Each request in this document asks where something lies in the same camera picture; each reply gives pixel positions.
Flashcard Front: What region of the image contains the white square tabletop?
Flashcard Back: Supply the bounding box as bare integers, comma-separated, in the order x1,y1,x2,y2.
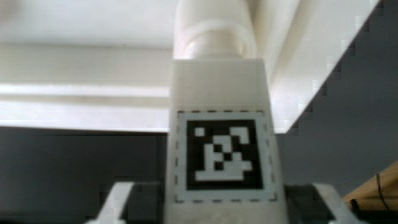
0,0,383,133

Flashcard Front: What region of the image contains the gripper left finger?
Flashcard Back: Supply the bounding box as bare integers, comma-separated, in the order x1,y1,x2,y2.
82,181,164,224

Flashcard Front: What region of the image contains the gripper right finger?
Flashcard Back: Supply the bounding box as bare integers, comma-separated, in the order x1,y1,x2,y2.
285,183,368,224

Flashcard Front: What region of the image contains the white leg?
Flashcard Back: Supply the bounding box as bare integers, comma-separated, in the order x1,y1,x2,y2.
164,0,290,224

